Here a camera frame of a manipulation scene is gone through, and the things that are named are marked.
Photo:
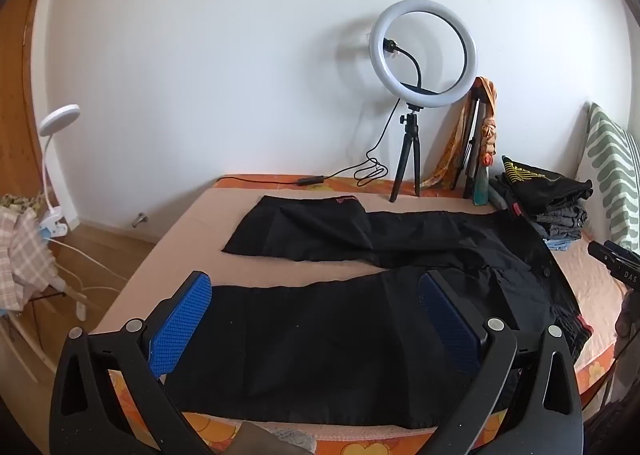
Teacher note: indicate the white clip lamp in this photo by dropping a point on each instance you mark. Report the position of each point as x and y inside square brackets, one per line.
[60, 116]

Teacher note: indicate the metal door stopper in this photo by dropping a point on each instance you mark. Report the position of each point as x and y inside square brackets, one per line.
[140, 220]

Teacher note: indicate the pink bed blanket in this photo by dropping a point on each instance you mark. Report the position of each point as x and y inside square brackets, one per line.
[200, 235]

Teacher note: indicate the black pants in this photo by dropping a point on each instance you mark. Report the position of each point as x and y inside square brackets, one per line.
[325, 335]

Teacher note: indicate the plaid cloth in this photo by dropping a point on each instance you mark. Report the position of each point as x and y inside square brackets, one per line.
[25, 250]

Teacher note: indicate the orange patterned scarf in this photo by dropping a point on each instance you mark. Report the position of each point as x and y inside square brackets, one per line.
[450, 150]

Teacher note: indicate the folded dark grey trousers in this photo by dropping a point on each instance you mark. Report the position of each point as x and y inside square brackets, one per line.
[560, 231]

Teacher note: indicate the wooden door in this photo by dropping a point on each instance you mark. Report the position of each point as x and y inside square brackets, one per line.
[15, 110]

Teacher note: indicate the black tripod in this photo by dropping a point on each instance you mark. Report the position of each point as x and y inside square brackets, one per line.
[411, 135]

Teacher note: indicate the folded dark stand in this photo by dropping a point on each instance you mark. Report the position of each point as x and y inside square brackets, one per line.
[472, 160]

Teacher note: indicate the black shirt with yellow print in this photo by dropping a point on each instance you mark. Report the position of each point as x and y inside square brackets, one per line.
[545, 185]

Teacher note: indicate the folded light blue jeans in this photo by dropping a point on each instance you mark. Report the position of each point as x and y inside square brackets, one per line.
[562, 244]

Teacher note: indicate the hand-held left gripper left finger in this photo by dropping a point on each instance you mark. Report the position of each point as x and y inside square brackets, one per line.
[182, 322]

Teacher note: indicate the green striped pillow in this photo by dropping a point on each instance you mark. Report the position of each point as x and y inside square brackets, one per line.
[610, 170]

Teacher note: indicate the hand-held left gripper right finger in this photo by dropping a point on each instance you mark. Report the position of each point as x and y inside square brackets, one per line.
[447, 330]

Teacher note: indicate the knotted orange and teal cloth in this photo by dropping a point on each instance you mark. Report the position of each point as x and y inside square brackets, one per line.
[489, 135]

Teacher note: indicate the grey tweed garment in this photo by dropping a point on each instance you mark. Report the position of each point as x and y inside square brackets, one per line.
[562, 217]

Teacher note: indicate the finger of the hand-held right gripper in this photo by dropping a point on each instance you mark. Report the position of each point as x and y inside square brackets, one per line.
[615, 260]

